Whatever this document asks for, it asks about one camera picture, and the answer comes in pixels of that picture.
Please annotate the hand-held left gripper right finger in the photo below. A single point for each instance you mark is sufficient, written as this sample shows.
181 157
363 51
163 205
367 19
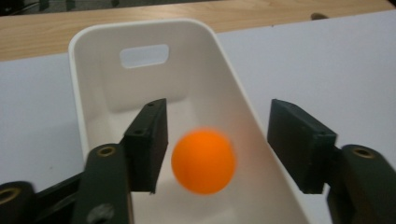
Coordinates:
302 146

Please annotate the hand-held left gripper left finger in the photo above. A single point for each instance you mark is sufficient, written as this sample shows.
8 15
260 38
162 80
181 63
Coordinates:
148 149

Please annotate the orange ball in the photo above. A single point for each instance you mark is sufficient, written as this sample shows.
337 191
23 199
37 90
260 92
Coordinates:
203 161

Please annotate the white plastic bin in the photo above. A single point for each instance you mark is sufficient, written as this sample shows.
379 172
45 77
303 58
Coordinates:
193 77

